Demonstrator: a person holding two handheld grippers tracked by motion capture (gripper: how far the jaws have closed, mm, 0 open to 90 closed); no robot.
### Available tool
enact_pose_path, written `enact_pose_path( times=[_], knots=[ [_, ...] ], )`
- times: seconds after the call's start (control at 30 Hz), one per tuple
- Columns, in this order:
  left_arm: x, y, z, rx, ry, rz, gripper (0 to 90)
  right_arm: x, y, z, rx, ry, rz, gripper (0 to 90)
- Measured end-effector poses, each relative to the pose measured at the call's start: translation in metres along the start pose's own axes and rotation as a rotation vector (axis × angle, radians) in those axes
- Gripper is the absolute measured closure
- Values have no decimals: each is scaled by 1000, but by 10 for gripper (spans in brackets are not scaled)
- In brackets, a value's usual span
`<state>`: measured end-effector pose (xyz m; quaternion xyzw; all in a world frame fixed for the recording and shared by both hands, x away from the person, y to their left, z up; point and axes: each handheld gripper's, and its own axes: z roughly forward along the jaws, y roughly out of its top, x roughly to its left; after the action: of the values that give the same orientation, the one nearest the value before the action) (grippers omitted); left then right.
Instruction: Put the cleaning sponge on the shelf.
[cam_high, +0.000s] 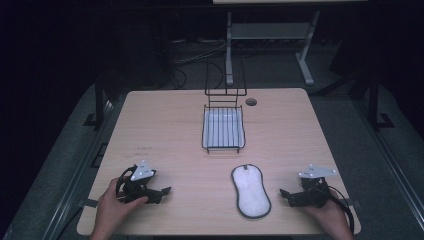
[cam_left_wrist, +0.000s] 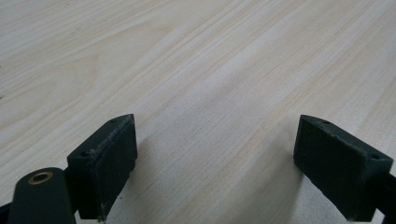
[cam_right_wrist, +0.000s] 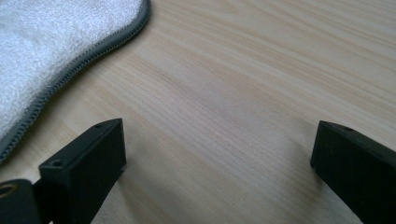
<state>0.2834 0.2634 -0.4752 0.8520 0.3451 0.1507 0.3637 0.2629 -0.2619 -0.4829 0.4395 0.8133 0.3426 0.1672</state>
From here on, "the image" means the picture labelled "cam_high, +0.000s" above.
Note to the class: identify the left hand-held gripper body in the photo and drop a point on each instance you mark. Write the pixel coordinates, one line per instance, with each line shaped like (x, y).
(137, 188)

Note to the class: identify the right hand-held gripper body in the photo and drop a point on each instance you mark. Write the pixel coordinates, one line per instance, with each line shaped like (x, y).
(311, 193)

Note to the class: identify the person's right hand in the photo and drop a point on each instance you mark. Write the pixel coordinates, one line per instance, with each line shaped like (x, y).
(330, 216)

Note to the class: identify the person's left hand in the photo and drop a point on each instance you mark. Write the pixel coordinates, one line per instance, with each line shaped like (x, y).
(111, 208)

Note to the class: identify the white oval scrubbing pad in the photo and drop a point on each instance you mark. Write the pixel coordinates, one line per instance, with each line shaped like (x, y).
(250, 191)

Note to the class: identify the grey tape strip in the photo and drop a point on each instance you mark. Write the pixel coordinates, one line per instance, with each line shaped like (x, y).
(89, 202)
(354, 203)

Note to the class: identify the white plastic drip tray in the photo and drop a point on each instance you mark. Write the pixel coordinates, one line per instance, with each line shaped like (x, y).
(222, 128)

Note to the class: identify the white metal stand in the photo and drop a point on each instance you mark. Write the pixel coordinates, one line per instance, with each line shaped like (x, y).
(270, 31)

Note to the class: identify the black metal post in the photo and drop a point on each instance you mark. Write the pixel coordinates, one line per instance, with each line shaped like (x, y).
(99, 103)
(375, 103)

